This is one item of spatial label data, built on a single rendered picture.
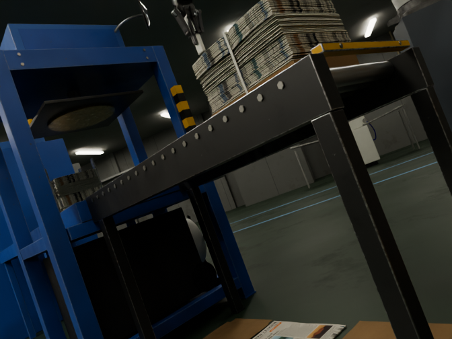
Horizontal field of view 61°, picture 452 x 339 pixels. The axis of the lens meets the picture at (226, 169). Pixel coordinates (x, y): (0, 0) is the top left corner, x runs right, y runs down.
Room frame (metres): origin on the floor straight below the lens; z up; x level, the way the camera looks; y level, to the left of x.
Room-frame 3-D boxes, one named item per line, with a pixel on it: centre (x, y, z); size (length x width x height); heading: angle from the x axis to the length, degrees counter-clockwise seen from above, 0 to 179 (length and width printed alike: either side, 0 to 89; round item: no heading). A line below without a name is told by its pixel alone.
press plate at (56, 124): (2.19, 0.67, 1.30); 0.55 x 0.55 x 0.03; 41
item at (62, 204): (2.63, 1.05, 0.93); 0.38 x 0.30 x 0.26; 41
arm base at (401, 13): (1.57, -0.96, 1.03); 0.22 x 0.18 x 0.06; 76
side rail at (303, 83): (1.26, 0.19, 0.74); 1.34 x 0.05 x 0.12; 41
